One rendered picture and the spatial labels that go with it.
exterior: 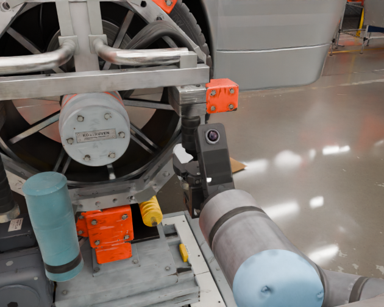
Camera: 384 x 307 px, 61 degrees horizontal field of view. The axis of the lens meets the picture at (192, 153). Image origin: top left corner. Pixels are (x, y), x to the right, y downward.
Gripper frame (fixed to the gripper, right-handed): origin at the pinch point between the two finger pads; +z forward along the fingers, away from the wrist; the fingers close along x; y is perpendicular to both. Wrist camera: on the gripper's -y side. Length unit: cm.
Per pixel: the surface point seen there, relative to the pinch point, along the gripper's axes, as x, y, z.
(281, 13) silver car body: 50, -19, 55
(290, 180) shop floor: 95, 84, 96
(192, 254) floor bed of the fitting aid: 14, 75, 45
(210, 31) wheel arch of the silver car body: 24, -13, 55
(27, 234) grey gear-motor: -42, 41, 34
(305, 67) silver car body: 64, 1, 55
